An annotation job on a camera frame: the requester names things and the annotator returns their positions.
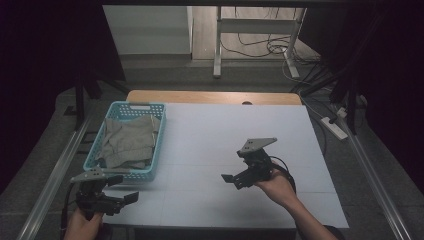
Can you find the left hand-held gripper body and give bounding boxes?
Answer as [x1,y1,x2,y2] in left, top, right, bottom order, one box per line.
[70,167,130,222]

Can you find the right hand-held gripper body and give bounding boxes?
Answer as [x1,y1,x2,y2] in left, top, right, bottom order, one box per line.
[232,137,279,191]

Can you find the grey pants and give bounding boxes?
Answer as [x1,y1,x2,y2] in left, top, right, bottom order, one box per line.
[95,114,162,171]

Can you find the light blue plastic basket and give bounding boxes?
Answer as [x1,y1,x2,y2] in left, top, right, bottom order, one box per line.
[82,100,167,183]

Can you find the person's left hand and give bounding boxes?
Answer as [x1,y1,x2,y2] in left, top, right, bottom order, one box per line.
[62,207,105,240]

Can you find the person's right hand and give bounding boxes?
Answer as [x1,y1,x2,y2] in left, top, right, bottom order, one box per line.
[254,162,300,210]

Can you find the white table mat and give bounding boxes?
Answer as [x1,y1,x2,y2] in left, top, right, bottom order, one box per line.
[102,102,350,230]

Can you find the wooden table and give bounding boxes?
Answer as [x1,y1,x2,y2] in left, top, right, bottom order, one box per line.
[126,89,303,106]

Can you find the white power strip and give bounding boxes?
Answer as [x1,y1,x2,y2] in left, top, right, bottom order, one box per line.
[320,116,349,141]

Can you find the black metal stand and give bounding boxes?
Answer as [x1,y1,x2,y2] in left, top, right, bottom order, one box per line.
[73,71,103,132]
[329,66,360,136]

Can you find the white cabinet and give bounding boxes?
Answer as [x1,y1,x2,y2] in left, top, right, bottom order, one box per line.
[102,4,195,56]

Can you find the left hand-held gripper cable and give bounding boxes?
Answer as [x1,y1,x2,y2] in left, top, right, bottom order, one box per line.
[59,182,81,240]

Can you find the hand-held gripper cable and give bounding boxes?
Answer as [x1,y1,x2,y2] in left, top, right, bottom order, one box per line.
[269,155,298,195]
[59,182,81,240]

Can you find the right hand-held gripper cable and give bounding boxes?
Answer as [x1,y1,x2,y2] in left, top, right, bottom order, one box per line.
[269,155,298,195]

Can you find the aluminium rail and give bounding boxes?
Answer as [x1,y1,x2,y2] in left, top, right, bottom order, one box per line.
[16,114,94,240]
[333,109,413,240]

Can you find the black floor cables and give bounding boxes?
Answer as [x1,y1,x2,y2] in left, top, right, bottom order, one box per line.
[220,6,323,66]

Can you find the white metal desk frame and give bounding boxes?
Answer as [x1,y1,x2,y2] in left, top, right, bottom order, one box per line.
[212,5,308,80]

